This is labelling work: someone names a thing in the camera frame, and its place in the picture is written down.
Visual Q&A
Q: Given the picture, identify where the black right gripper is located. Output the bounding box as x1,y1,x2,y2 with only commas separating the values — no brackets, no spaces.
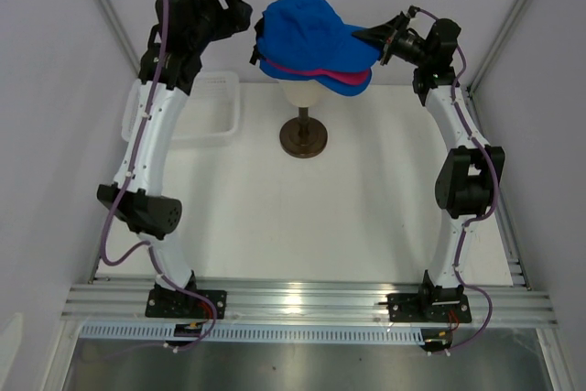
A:
350,16,431,69

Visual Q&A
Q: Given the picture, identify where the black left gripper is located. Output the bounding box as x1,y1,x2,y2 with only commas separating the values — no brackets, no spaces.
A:
190,0,253,54

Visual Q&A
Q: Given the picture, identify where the blue cap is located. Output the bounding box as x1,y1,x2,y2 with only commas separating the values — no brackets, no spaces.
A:
255,0,379,74
259,60,372,97

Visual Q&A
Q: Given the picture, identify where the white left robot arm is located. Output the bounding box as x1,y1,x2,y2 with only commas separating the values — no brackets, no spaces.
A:
97,0,253,319

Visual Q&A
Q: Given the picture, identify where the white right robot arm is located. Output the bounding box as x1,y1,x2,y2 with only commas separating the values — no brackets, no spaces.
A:
354,6,505,323

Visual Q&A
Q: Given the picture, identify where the cream mannequin head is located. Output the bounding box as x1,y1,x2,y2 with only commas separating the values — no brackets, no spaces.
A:
278,80,328,108

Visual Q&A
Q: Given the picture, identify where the white plastic mesh basket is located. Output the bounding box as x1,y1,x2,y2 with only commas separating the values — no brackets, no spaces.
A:
121,70,243,147

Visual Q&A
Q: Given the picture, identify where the brown round mannequin stand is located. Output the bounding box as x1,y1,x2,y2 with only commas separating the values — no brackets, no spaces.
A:
279,107,328,158

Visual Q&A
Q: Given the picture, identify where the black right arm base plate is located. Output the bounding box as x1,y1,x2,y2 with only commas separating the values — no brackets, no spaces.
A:
379,293,472,323

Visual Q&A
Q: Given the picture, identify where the aluminium mounting rail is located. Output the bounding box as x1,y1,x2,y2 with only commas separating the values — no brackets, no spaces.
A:
60,277,559,329

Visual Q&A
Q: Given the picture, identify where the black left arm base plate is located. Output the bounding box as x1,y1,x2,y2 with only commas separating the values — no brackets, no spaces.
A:
145,285,228,320

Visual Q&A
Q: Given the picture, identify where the white slotted cable duct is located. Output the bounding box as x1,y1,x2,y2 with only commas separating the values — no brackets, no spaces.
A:
80,321,424,346

